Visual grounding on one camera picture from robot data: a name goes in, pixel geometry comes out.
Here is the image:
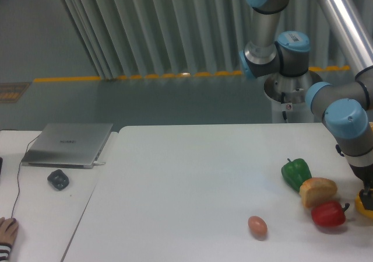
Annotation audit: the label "toy bread slice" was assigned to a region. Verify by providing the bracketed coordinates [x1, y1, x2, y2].
[299, 177, 337, 208]

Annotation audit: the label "pleated grey curtain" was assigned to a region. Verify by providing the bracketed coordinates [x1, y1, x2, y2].
[64, 0, 372, 79]

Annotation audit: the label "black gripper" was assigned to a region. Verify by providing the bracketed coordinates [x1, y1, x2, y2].
[350, 165, 373, 211]

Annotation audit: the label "silver closed laptop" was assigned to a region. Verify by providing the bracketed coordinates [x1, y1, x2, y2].
[22, 123, 112, 169]

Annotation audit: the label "yellow toy bell pepper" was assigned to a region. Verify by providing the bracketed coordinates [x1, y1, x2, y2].
[354, 195, 373, 219]

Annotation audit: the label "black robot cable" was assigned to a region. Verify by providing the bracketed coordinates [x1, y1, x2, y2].
[280, 92, 289, 124]

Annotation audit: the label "white laptop plug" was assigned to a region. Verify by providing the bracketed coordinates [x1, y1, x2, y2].
[93, 161, 105, 166]

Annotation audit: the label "black device at left edge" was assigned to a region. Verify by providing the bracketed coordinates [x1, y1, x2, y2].
[0, 157, 3, 175]

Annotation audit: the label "green toy bell pepper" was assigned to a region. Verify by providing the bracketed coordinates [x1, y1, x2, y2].
[281, 158, 312, 193]

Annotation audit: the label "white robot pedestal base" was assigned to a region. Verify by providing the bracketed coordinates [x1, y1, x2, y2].
[264, 71, 322, 123]

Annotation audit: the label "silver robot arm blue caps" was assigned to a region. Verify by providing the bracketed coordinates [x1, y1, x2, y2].
[239, 0, 372, 211]

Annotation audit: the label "brown toy egg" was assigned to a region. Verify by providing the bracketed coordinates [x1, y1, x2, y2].
[248, 215, 268, 240]

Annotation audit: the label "person's hand on mouse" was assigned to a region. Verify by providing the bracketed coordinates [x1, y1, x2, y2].
[0, 217, 19, 247]

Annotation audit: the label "small black plastic gadget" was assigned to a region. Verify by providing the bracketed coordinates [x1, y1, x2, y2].
[47, 169, 69, 191]

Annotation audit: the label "red toy bell pepper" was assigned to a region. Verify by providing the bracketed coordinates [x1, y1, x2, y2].
[311, 201, 350, 228]

